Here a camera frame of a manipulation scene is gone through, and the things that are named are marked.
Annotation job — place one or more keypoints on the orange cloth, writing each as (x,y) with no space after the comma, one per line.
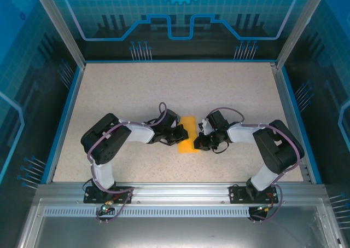
(190,123)

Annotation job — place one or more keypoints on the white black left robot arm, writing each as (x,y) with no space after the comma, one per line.
(106,141)

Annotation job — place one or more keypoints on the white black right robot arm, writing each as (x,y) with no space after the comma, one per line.
(279,149)

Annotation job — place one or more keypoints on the sheet metal tray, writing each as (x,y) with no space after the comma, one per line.
(177,233)

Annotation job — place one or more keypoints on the blue table edge strip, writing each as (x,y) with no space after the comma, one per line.
(64,122)
(300,122)

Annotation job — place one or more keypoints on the printed blue side panel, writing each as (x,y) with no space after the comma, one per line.
(328,108)
(22,94)

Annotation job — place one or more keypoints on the printed blue back panel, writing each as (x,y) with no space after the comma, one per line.
(177,12)

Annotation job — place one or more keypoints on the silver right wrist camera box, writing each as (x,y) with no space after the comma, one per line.
(205,126)

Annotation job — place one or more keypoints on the aluminium mounting rail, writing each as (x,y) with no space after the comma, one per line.
(177,191)

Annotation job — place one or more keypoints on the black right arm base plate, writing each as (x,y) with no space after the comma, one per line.
(238,194)

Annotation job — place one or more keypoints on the aluminium side rail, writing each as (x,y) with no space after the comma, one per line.
(287,116)

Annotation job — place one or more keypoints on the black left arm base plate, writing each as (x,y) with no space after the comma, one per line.
(91,196)

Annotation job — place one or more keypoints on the aluminium frame post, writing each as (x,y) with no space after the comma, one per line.
(60,26)
(299,26)

